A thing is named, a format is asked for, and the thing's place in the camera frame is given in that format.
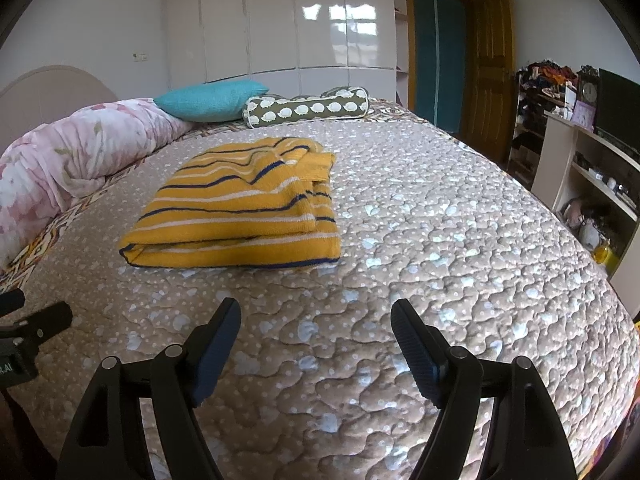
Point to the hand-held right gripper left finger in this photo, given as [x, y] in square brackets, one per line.
[215, 355]

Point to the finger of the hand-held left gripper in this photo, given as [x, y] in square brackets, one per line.
[45, 322]
[10, 300]

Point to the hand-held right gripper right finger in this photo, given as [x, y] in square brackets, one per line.
[415, 350]

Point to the yellow striped sweater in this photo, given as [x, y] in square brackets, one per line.
[225, 210]

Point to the pile of colourful clothes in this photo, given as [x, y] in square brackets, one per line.
[547, 71]

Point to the pink floral duvet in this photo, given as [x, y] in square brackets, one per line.
[75, 145]

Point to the yellow container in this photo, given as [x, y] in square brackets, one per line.
[602, 254]

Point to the pink headboard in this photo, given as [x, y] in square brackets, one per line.
[55, 87]

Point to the white shelf unit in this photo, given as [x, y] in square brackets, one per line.
[555, 160]

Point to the teal pillow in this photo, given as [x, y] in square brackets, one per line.
[210, 100]

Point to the olive dotted bolster pillow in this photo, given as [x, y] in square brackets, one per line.
[305, 106]

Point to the wooden door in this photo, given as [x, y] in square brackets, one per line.
[487, 70]

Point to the teal curtain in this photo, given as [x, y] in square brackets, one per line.
[437, 60]

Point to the ornate table clock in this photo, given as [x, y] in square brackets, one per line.
[589, 91]

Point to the black television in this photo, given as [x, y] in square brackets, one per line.
[620, 105]

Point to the white glossy wardrobe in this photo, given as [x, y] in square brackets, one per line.
[280, 15]

